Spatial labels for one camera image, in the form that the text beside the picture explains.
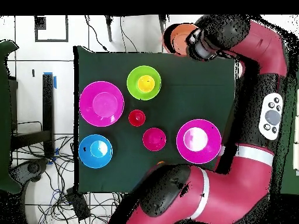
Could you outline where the yellow cup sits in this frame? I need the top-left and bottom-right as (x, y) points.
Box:
(137, 75), (156, 93)

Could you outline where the green bowl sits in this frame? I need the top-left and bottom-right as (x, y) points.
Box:
(126, 65), (162, 102)

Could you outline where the orange bowl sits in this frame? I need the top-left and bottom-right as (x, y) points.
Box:
(162, 23), (199, 57)

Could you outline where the red cup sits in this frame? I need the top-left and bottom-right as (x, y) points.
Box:
(128, 109), (147, 127)

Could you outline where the small crimson bowl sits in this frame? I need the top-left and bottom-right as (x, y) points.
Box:
(142, 127), (167, 152)

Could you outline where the large pink bowl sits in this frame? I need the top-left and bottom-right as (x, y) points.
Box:
(176, 118), (222, 165)
(78, 80), (125, 128)

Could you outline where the blue bowl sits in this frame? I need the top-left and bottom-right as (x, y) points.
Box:
(78, 134), (113, 169)

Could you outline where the dark green tablecloth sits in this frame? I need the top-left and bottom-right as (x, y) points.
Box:
(73, 45), (237, 195)

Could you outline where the metal chair leg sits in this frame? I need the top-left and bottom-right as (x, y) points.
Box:
(158, 15), (168, 40)
(104, 15), (113, 43)

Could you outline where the blue tape strip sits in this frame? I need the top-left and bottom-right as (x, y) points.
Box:
(43, 71), (57, 89)

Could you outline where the black power strip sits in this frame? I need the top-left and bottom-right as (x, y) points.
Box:
(65, 186), (91, 221)

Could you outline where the green cloth side table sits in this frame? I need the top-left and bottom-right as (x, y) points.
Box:
(279, 52), (299, 196)
(0, 40), (22, 194)

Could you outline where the black table frame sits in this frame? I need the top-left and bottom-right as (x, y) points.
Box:
(10, 73), (55, 159)

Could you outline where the black pedestal leg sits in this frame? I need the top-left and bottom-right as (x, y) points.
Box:
(10, 158), (50, 187)

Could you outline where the grey square floor frame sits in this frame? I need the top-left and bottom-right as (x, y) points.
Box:
(34, 15), (69, 43)

